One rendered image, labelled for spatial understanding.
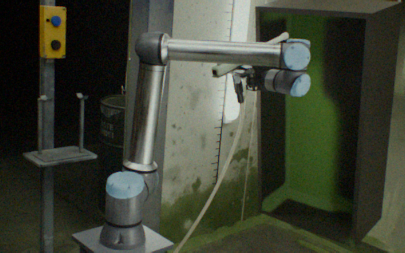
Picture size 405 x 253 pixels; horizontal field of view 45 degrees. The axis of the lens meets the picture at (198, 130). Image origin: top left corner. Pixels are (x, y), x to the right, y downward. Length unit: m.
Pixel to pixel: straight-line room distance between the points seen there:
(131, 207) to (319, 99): 1.36
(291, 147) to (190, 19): 0.99
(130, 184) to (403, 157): 2.24
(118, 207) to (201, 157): 1.33
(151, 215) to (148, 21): 1.17
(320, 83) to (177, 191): 1.12
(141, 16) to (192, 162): 1.00
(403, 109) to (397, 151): 0.34
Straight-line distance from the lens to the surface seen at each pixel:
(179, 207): 3.20
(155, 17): 2.76
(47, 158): 2.58
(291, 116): 2.98
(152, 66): 1.98
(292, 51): 1.76
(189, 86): 2.99
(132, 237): 2.01
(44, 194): 2.85
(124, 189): 1.93
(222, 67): 2.05
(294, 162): 3.09
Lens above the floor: 1.59
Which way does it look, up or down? 14 degrees down
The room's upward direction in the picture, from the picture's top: 5 degrees clockwise
